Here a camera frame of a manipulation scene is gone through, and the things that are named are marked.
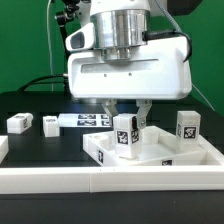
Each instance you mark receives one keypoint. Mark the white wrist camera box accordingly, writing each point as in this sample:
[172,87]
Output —
[83,39]

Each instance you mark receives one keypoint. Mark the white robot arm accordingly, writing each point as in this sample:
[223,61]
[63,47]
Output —
[115,55]

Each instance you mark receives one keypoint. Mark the white sheet with tags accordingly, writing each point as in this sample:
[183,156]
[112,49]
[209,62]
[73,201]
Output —
[83,120]

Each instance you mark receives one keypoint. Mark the white square table top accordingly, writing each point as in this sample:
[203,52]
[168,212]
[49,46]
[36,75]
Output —
[156,147]

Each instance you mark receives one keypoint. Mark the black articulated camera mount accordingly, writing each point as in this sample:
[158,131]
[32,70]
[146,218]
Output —
[64,17]

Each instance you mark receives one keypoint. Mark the white U-shaped fence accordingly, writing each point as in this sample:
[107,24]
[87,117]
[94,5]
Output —
[111,179]

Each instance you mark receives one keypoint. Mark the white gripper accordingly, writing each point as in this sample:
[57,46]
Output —
[157,70]

